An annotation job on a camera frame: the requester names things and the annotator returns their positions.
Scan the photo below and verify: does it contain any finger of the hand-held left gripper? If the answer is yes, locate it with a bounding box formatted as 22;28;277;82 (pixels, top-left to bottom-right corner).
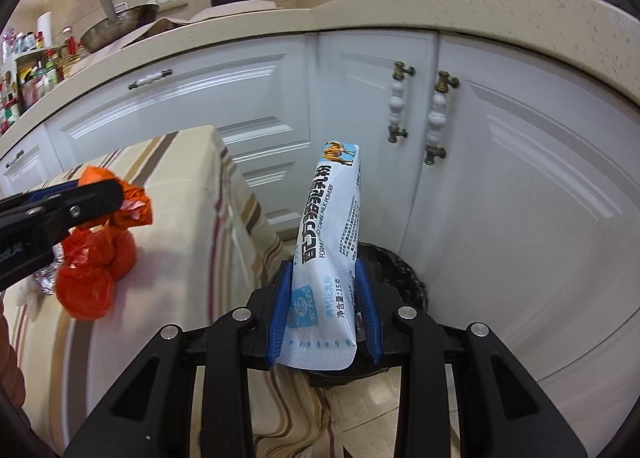
0;178;125;245

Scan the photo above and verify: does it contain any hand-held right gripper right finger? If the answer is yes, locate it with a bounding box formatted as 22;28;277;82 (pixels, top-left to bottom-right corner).
350;255;588;458

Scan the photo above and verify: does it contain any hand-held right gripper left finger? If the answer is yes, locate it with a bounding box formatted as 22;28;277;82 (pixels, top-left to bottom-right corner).
65;260;301;458

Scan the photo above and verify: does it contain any black trash bin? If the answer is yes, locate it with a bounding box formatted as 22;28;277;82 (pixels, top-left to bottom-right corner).
280;240;431;389

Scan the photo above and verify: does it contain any orange plastic bag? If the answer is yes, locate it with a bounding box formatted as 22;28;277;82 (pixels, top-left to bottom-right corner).
55;166;153;321

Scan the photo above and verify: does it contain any white milk powder sachet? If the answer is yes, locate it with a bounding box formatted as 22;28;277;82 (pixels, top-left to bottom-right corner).
276;140;362;370

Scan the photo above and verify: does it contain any crumpled silver foil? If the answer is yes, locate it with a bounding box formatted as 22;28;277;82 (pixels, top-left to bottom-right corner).
32;248;66;295

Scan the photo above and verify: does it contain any small white drawer front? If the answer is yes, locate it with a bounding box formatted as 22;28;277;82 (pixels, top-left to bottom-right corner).
0;128;66;196

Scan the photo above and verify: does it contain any striped tablecloth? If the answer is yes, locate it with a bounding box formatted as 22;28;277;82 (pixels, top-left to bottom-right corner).
0;125;351;458

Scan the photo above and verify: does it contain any row of condiment bottles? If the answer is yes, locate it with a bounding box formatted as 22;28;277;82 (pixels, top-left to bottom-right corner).
0;25;88;133

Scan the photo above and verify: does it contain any wide white drawer front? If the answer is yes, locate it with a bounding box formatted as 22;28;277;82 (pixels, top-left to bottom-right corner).
42;35;321;239

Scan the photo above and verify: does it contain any steel wok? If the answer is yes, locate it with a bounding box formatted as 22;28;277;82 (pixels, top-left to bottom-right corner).
80;2;161;53

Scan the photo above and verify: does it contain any narrow white cabinet door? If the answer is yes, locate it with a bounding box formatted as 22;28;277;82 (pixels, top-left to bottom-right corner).
317;32;441;259

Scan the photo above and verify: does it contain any paper towel roll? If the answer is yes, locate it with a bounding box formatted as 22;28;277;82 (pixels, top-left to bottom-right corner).
36;12;53;48

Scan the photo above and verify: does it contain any beige stove cover cloth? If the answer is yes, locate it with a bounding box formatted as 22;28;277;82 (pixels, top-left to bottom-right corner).
75;5;286;73

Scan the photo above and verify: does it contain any steel spatula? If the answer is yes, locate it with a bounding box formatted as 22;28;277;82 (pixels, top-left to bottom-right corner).
97;0;128;21

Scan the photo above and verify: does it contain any beige stone countertop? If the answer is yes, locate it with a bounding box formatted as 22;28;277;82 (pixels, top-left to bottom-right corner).
0;0;640;159

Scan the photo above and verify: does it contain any wide drawer handle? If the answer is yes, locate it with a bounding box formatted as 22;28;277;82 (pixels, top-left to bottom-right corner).
128;69;173;91

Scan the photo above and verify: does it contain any large door handle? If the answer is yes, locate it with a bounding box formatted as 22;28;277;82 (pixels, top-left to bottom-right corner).
424;70;460;166

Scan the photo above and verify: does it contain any narrow door handle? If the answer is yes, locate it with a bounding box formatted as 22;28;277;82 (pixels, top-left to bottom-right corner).
387;61;416;143

